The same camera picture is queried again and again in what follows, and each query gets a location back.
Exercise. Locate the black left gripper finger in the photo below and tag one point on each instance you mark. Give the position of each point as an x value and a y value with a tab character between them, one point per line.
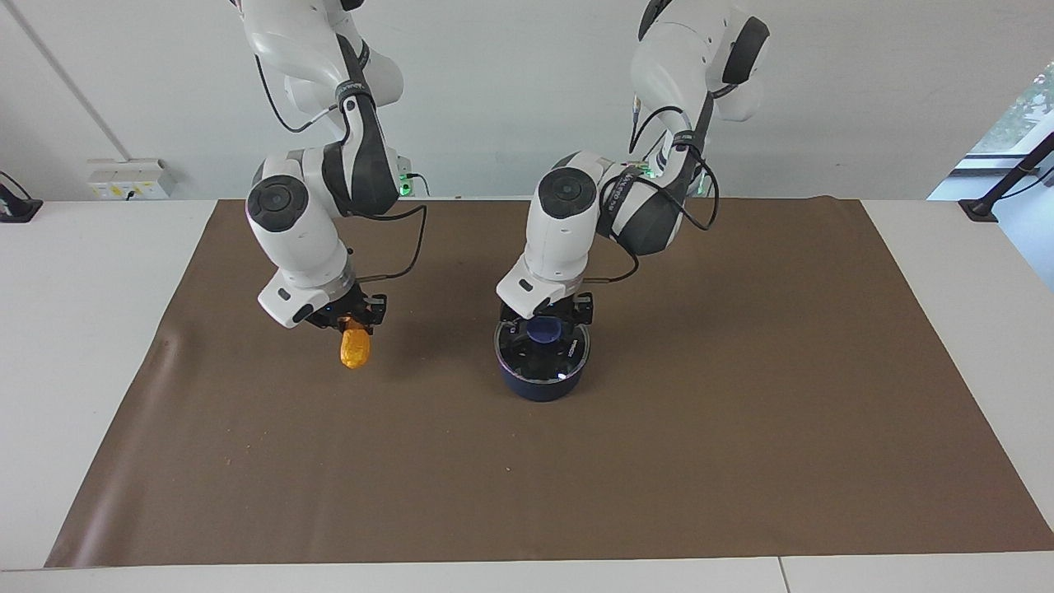
572	330
520	330

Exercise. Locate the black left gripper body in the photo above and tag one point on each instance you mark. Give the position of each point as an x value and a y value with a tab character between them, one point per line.
576	309

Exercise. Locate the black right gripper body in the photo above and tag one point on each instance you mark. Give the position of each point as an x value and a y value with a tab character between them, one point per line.
366	306

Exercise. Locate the yellow corn cob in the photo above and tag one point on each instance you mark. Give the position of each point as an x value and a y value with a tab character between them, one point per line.
356	350

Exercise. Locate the glass lid with blue knob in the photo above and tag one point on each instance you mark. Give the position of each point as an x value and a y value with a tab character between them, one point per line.
564	362

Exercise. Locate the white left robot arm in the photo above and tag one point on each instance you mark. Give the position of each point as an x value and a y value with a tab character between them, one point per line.
560	231

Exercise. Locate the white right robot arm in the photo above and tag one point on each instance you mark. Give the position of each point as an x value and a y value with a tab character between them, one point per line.
300	239

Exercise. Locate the brown table mat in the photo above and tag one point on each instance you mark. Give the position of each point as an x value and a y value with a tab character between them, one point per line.
700	428

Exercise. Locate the black stand with slanted pole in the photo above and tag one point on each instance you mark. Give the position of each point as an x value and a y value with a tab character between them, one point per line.
1000	188

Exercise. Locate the window with green trees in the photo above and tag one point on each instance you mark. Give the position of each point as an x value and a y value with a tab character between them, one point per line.
1025	111

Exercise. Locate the white wall socket box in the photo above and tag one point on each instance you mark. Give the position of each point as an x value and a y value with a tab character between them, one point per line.
132	177

